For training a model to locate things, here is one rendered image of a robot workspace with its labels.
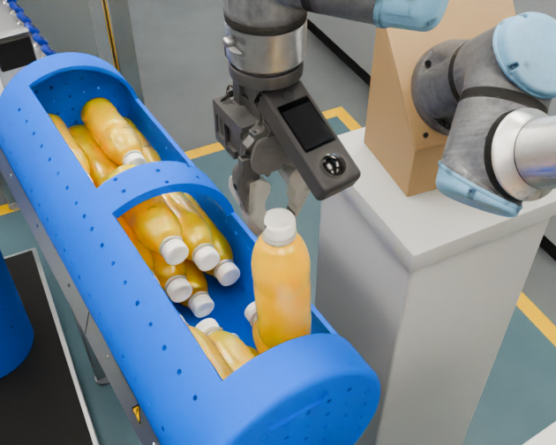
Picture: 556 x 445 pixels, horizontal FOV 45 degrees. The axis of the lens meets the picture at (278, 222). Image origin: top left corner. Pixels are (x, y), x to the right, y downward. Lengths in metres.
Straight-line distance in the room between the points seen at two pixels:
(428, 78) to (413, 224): 0.23
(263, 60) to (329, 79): 2.98
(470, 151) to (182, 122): 2.52
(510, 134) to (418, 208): 0.32
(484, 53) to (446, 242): 0.30
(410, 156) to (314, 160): 0.50
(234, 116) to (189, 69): 3.01
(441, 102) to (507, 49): 0.17
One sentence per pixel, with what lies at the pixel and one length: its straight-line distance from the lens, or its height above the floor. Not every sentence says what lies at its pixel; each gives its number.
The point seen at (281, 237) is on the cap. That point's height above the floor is 1.37.
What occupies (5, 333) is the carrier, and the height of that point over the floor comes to 0.31.
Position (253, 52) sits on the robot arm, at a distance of 0.61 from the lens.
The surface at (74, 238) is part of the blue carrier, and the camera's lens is 1.08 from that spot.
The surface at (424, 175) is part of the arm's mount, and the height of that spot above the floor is 1.19.
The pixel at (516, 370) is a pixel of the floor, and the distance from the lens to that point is 2.42.
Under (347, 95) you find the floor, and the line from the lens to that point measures 3.47.
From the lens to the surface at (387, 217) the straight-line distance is 1.11.
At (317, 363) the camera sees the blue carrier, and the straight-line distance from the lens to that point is 0.82.
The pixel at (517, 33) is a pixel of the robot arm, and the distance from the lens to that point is 0.93.
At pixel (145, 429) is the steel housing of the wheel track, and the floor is 0.88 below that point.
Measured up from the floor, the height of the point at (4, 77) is 0.98.
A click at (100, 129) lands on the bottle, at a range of 1.35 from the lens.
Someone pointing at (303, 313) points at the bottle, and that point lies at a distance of 0.84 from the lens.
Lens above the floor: 1.91
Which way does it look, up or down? 44 degrees down
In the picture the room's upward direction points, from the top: straight up
